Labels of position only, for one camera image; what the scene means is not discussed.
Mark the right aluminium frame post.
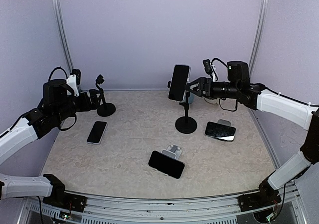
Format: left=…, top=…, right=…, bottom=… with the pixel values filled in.
left=248, top=0, right=269, bottom=78

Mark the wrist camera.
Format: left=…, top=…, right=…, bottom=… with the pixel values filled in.
left=66, top=69, right=81, bottom=97
left=202, top=59, right=218, bottom=82

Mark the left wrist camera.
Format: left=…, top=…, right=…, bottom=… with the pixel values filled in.
left=66, top=69, right=81, bottom=97

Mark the black camera cable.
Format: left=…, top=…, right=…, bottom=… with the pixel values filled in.
left=47, top=66, right=68, bottom=82
left=211, top=57, right=229, bottom=69

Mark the black round-base phone stand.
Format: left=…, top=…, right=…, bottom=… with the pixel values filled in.
left=95, top=74, right=116, bottom=117

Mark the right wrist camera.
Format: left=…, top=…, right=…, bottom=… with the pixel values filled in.
left=202, top=59, right=218, bottom=82

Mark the left black camera cable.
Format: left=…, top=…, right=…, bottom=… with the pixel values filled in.
left=47, top=66, right=68, bottom=82

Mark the front aluminium rail base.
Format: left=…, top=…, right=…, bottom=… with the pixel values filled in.
left=14, top=182, right=310, bottom=224

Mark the black phone lying flat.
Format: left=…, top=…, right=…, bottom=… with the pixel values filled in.
left=204, top=122, right=236, bottom=142

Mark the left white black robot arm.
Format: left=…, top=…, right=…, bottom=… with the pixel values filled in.
left=0, top=75, right=104, bottom=207

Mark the blue phone on grey stand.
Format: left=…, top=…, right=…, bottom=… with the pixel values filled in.
left=148, top=151, right=185, bottom=179

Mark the light blue cup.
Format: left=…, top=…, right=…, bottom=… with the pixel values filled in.
left=188, top=93, right=195, bottom=104

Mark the grey folding phone stand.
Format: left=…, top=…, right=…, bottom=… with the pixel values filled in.
left=161, top=145, right=182, bottom=160

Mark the aluminium frame post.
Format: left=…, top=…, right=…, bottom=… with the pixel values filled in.
left=52, top=0, right=74, bottom=72
left=248, top=0, right=269, bottom=78

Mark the tall black phone stand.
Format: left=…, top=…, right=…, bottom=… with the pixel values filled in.
left=175, top=91, right=197, bottom=134

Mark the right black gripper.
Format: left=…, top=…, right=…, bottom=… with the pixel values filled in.
left=185, top=76, right=240, bottom=99

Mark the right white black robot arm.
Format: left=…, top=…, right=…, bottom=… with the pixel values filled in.
left=185, top=61, right=319, bottom=206

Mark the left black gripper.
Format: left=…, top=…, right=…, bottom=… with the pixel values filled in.
left=54, top=88, right=103, bottom=123

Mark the right black camera cable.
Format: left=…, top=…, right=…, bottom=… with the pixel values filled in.
left=211, top=57, right=229, bottom=69

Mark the cream ceramic mug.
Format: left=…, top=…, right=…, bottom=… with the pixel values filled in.
left=204, top=98, right=218, bottom=105

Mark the left aluminium frame post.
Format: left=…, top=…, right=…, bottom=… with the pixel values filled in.
left=52, top=0, right=74, bottom=72

